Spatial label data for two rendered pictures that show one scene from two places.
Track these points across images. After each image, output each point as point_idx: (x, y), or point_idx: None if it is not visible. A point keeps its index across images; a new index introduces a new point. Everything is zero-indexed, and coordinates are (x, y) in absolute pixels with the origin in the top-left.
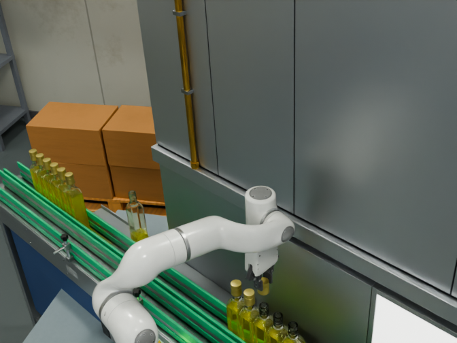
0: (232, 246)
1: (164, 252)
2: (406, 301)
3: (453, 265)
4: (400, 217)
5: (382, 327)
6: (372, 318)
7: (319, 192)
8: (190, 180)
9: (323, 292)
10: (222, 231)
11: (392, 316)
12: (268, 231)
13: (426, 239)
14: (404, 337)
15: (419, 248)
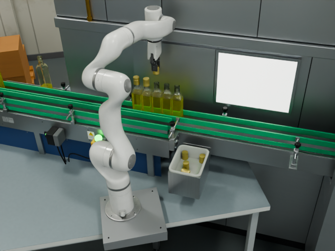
0: (150, 34)
1: (124, 36)
2: (235, 50)
3: (257, 19)
4: (228, 2)
5: (222, 71)
6: (216, 68)
7: (179, 6)
8: (84, 32)
9: (186, 67)
10: (144, 26)
11: (228, 62)
12: (167, 23)
13: (243, 10)
14: (235, 71)
15: (239, 17)
